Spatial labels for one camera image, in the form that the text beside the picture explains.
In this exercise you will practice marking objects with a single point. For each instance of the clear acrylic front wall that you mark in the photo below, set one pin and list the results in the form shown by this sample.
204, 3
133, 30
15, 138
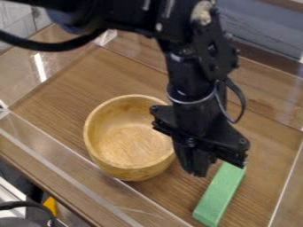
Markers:
42, 143

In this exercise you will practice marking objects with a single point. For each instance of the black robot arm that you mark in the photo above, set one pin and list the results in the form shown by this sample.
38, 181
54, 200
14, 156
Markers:
201, 59

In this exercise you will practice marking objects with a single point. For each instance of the green rectangular block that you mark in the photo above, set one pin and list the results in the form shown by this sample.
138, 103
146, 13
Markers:
221, 191

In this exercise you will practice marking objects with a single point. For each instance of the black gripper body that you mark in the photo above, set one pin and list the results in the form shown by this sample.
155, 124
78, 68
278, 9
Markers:
197, 120

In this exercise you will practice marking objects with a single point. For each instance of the clear acrylic corner bracket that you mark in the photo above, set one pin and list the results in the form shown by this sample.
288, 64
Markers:
106, 37

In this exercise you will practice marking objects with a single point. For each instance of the brown wooden bowl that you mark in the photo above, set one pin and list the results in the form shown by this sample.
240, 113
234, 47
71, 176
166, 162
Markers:
125, 146

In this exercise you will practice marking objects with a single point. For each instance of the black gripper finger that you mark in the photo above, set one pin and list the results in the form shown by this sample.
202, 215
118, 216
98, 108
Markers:
191, 157
206, 160

